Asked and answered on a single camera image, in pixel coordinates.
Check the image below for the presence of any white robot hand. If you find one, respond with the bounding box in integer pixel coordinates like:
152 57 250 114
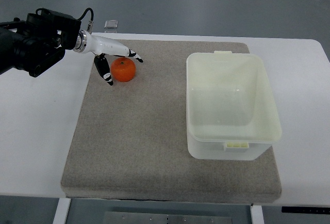
81 32 143 86

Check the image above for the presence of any orange fruit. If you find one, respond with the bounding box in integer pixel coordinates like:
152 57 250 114
110 57 136 82

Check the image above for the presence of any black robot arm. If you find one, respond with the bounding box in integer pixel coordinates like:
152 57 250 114
1 8 143 85

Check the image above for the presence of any white plastic box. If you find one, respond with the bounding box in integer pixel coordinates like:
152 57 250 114
186 51 282 161

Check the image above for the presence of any small clear floor object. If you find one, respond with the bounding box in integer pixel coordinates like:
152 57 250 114
104 20 118 29

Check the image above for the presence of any grey felt mat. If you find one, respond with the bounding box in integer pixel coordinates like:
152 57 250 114
61 40 282 204

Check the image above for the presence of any white table leg left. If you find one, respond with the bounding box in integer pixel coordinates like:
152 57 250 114
53 198 71 224

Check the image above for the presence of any white table leg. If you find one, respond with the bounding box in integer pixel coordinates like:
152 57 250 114
53 198 71 224
250 205 265 224

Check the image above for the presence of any white table leg right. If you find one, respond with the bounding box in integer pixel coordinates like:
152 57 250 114
250 205 265 224

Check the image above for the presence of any black table control panel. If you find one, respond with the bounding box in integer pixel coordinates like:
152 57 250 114
282 206 330 215

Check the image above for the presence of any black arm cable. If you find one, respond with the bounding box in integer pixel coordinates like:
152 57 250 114
77 7 94 33

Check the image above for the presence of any grey metal base plate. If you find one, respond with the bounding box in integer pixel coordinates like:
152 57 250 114
103 212 233 224

